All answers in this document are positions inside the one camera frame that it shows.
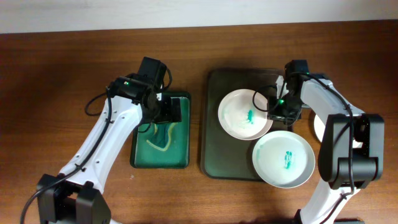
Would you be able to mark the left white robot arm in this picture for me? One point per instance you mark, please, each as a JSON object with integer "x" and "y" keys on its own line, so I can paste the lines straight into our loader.
{"x": 75, "y": 195}

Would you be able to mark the green water tray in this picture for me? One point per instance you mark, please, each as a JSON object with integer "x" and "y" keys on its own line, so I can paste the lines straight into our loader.
{"x": 177, "y": 156}

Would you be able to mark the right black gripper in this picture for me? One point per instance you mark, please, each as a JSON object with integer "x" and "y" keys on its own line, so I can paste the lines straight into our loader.
{"x": 275, "y": 114}

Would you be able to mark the dark grey serving tray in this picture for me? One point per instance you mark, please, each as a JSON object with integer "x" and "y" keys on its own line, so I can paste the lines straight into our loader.
{"x": 223, "y": 156}

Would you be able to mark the white plate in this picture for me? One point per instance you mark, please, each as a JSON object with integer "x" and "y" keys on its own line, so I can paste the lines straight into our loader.
{"x": 283, "y": 159}
{"x": 319, "y": 129}
{"x": 240, "y": 118}

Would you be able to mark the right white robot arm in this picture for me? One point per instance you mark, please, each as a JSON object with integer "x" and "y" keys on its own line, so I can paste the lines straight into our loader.
{"x": 352, "y": 148}

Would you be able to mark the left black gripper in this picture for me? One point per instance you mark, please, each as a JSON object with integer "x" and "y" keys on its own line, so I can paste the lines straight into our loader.
{"x": 169, "y": 116}

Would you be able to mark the green yellow sponge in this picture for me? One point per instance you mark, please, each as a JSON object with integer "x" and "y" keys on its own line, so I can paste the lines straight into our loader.
{"x": 161, "y": 139}

